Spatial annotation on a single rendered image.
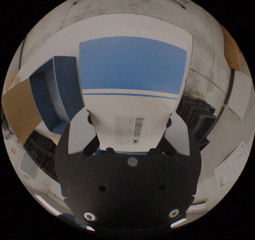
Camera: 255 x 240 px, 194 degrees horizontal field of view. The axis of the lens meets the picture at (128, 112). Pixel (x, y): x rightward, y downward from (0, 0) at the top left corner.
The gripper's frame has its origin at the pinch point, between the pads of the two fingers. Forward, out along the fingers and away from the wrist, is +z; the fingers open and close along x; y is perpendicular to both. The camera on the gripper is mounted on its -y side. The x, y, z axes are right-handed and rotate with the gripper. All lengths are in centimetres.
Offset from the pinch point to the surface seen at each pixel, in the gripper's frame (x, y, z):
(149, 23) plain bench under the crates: 3.4, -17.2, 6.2
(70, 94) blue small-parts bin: -12.8, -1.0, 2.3
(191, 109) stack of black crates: 49, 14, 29
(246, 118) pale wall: 250, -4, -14
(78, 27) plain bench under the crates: -13.2, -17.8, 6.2
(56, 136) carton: -25.4, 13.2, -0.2
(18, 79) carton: -72, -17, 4
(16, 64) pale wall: -346, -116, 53
